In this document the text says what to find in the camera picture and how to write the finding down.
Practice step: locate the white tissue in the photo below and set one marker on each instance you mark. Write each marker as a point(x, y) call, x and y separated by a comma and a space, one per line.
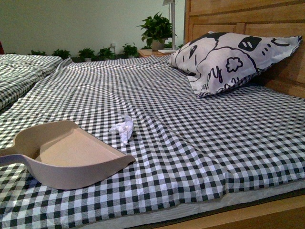
point(125, 129)

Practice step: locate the beige plastic dustpan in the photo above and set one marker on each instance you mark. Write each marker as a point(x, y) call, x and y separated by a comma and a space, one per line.
point(61, 155)

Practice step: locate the black white checkered bedsheet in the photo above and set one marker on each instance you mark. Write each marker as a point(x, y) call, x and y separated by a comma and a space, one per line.
point(235, 147)

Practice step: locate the far wooden nightstand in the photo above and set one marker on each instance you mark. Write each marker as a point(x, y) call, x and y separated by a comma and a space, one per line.
point(150, 52)

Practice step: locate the white book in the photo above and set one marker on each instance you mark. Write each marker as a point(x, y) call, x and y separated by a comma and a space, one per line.
point(166, 51)

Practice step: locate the cartoon print pillow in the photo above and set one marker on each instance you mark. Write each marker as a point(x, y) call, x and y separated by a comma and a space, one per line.
point(220, 61)

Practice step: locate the large potted green plant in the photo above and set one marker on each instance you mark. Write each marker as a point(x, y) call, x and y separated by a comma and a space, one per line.
point(157, 29)

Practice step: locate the white lamp stand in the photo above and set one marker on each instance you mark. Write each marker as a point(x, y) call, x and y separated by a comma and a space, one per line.
point(171, 3)

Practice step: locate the folded checkered quilt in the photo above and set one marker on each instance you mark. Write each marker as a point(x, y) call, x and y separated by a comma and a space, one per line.
point(19, 73)

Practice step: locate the wooden headboard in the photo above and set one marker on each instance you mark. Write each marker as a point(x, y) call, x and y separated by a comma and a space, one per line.
point(265, 18)

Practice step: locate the wooden bed frame rail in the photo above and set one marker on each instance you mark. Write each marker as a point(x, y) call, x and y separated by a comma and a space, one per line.
point(288, 213)

